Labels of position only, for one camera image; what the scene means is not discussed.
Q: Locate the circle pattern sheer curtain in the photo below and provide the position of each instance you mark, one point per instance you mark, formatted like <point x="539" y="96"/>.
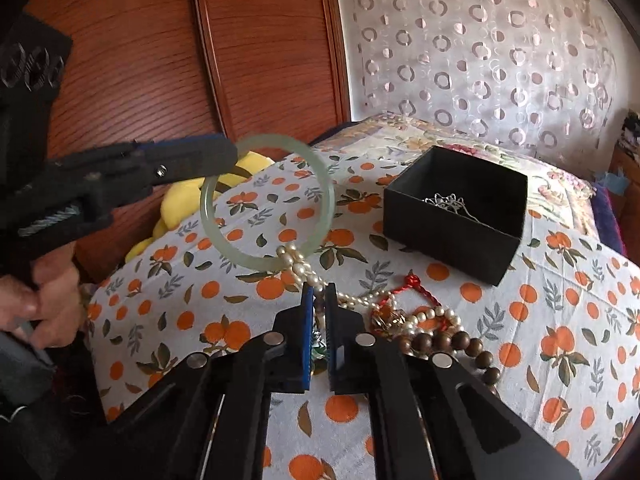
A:
<point x="533" y="76"/>

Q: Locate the dark blue blanket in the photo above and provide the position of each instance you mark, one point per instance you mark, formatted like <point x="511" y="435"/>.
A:
<point x="606" y="223"/>

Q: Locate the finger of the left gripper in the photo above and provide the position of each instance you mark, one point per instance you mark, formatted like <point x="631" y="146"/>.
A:
<point x="121" y="174"/>

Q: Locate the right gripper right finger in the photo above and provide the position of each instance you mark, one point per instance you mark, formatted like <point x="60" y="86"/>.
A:
<point x="431" y="418"/>

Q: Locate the yellow plush toy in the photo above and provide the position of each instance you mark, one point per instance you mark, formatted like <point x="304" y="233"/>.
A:
<point x="183" y="198"/>

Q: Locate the wooden headboard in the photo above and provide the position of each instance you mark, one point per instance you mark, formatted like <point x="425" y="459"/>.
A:
<point x="162" y="69"/>

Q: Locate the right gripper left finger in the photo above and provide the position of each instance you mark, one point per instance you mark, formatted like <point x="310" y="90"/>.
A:
<point x="208" y="417"/>

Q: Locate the left hand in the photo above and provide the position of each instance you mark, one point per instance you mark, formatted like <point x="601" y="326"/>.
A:
<point x="50" y="316"/>

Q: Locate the black jewelry box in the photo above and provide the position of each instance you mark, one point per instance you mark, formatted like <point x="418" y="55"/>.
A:
<point x="460" y="210"/>

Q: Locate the orange print bed sheet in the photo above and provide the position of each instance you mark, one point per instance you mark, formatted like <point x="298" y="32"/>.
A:
<point x="563" y="325"/>

